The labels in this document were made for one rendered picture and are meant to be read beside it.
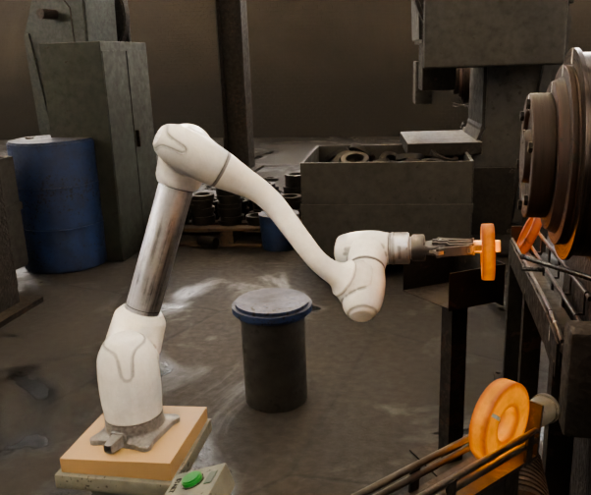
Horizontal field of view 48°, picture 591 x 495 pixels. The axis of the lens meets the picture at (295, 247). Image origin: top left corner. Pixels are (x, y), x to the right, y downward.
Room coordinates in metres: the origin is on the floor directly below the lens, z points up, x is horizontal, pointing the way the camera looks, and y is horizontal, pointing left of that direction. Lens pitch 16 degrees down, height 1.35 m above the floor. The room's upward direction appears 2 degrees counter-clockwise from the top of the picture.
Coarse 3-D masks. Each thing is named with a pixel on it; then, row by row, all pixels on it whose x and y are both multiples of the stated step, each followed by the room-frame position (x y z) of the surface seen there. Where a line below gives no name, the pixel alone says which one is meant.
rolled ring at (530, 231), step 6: (528, 222) 2.60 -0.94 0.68; (534, 222) 2.48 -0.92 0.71; (540, 222) 2.48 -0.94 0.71; (528, 228) 2.61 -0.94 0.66; (534, 228) 2.47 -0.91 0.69; (540, 228) 2.47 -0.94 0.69; (522, 234) 2.61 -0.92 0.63; (528, 234) 2.47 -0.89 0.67; (534, 234) 2.46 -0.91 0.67; (522, 240) 2.59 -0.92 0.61; (528, 240) 2.47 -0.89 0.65; (534, 240) 2.46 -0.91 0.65; (522, 246) 2.48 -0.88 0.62; (528, 246) 2.47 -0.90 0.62; (522, 252) 2.50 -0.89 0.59
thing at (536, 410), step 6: (534, 402) 1.11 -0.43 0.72; (534, 408) 1.11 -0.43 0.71; (540, 408) 1.10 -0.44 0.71; (534, 414) 1.11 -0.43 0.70; (540, 414) 1.10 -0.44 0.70; (528, 420) 1.11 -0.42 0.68; (534, 420) 1.11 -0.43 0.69; (540, 420) 1.10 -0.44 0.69; (528, 426) 1.11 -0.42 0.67; (534, 426) 1.10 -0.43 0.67; (540, 426) 1.10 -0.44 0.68; (540, 432) 1.10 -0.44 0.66; (534, 450) 1.10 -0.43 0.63
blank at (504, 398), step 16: (496, 384) 1.07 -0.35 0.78; (512, 384) 1.07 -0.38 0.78; (480, 400) 1.05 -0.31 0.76; (496, 400) 1.04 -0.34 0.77; (512, 400) 1.07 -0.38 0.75; (528, 400) 1.11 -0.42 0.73; (480, 416) 1.03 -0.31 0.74; (496, 416) 1.04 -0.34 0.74; (512, 416) 1.09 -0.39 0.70; (480, 432) 1.02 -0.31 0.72; (496, 432) 1.04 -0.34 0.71; (512, 432) 1.08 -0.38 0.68; (480, 448) 1.02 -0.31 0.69; (496, 448) 1.04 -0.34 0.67; (512, 448) 1.08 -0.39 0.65
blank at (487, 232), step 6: (486, 228) 1.71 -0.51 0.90; (492, 228) 1.71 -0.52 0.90; (480, 234) 1.79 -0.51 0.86; (486, 234) 1.69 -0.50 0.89; (492, 234) 1.69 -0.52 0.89; (480, 240) 1.80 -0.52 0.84; (486, 240) 1.68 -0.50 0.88; (492, 240) 1.68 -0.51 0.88; (486, 246) 1.67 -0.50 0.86; (492, 246) 1.67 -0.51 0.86; (480, 252) 1.80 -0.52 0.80; (486, 252) 1.66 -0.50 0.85; (492, 252) 1.66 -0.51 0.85; (486, 258) 1.66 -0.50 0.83; (492, 258) 1.66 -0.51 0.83; (486, 264) 1.66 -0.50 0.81; (492, 264) 1.66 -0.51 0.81; (486, 270) 1.67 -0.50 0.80; (492, 270) 1.66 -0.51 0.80; (486, 276) 1.68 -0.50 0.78; (492, 276) 1.68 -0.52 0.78
